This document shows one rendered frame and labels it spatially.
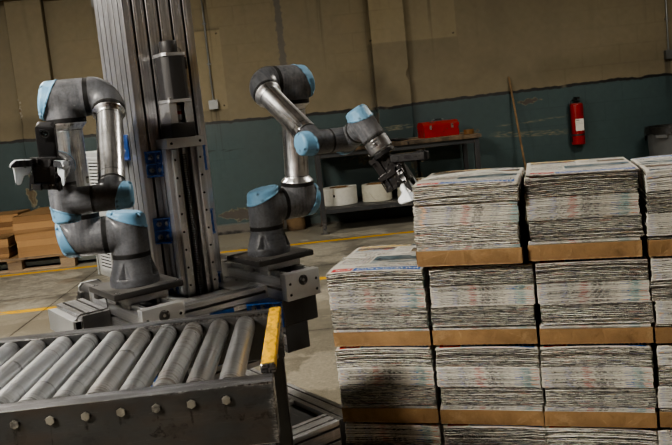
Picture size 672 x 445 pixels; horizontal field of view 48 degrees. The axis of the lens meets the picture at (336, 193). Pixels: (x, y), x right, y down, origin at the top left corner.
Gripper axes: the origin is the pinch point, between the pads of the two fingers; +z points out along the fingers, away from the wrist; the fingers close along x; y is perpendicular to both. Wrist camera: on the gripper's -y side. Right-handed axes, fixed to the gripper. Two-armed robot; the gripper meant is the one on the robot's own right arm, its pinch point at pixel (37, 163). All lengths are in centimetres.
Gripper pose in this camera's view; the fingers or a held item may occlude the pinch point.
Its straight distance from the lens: 187.2
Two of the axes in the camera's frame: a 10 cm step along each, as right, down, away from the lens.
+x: -9.8, -0.2, -1.9
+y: -0.3, 10.0, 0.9
